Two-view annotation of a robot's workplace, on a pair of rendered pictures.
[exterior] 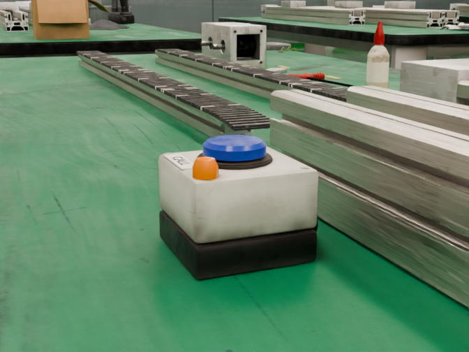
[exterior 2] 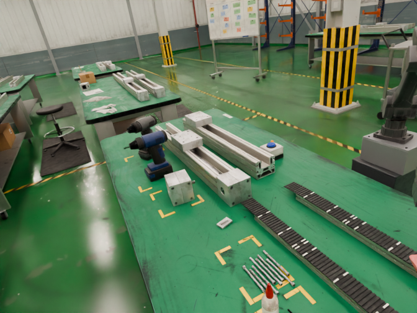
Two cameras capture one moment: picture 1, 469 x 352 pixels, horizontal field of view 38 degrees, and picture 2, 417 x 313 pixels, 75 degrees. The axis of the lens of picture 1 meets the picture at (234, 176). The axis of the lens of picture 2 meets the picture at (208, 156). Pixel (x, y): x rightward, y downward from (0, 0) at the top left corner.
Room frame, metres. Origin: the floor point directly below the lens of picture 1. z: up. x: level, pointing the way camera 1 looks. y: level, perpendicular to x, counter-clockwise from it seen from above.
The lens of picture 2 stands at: (1.57, -0.35, 1.42)
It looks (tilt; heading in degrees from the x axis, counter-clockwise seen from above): 27 degrees down; 178
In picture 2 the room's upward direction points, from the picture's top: 9 degrees counter-clockwise
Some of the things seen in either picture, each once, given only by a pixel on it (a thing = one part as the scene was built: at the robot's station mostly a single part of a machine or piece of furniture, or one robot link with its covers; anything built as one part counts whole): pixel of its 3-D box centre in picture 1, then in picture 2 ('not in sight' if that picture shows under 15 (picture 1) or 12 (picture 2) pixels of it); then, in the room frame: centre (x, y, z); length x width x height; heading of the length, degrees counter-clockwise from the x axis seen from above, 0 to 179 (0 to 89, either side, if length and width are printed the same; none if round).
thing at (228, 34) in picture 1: (234, 45); not in sight; (1.61, 0.00, 0.83); 0.11 x 0.10 x 0.10; 113
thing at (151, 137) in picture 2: not in sight; (149, 157); (0.42, -0.58, 0.89); 0.20 x 0.08 x 0.22; 113
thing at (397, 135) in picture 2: not in sight; (394, 128); (0.61, 0.45, 0.93); 0.12 x 0.09 x 0.08; 29
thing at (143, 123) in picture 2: not in sight; (143, 140); (0.18, -0.63, 0.89); 0.20 x 0.08 x 0.22; 134
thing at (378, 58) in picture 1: (378, 56); (269, 301); (1.19, -0.25, 0.84); 0.04 x 0.04 x 0.12
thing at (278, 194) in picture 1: (246, 202); (270, 151); (0.42, -0.01, 0.81); 0.10 x 0.08 x 0.06; 112
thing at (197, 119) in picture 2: not in sight; (198, 121); (-0.02, -0.32, 0.87); 0.16 x 0.11 x 0.07; 22
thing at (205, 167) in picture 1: (205, 166); not in sight; (0.38, 0.02, 0.85); 0.01 x 0.01 x 0.01
